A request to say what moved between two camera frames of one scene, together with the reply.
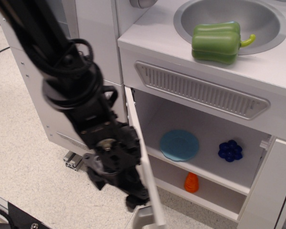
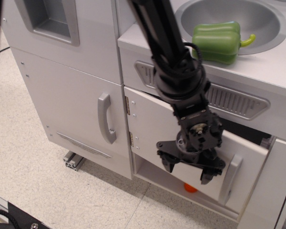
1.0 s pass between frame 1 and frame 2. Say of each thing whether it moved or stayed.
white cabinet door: moved
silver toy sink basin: stayed
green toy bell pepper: stayed
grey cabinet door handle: moved
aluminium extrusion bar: stayed
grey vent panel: stayed
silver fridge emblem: stayed
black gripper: moved
